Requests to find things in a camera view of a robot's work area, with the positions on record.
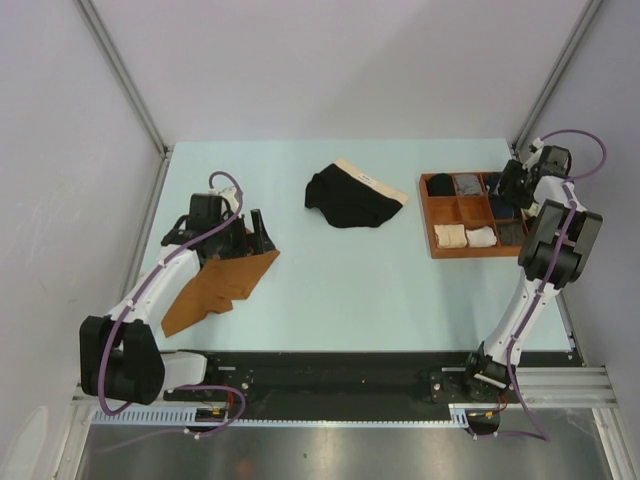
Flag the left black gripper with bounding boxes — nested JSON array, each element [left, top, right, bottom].
[[210, 210, 273, 260]]

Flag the brown boxer underwear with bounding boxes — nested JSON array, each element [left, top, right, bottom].
[[161, 249, 280, 337]]

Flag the navy blue underwear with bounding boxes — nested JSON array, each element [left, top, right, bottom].
[[484, 172, 520, 220]]

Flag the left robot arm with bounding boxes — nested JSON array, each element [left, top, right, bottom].
[[79, 188, 279, 405]]

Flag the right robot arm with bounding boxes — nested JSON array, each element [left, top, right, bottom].
[[461, 139, 603, 401]]

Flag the black underwear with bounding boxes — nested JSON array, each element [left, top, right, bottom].
[[304, 159, 409, 229]]

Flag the rolled dark grey garment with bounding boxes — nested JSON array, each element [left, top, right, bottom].
[[497, 221, 526, 246]]

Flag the rolled grey striped garment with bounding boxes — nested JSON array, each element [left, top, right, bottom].
[[453, 173, 484, 196]]

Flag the wooden compartment tray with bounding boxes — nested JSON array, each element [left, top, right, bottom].
[[419, 171, 531, 259]]

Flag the rolled white garment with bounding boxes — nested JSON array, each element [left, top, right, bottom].
[[465, 226, 498, 248]]

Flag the rolled black garment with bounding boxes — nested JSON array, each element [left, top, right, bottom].
[[426, 173, 456, 197]]

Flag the rolled beige garment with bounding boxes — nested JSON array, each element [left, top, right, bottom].
[[434, 224, 468, 249]]

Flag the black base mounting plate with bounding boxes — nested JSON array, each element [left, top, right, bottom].
[[163, 349, 521, 424]]

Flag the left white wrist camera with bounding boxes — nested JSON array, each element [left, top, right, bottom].
[[209, 186, 240, 214]]

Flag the white slotted cable duct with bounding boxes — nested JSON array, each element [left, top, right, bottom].
[[91, 405, 469, 429]]

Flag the right aluminium frame post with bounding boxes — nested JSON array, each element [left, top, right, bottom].
[[509, 0, 608, 151]]

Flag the aluminium frame post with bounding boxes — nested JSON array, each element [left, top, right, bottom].
[[509, 0, 608, 151], [74, 0, 169, 159]]

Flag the left aluminium frame post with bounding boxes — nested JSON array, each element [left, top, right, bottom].
[[74, 0, 169, 159]]

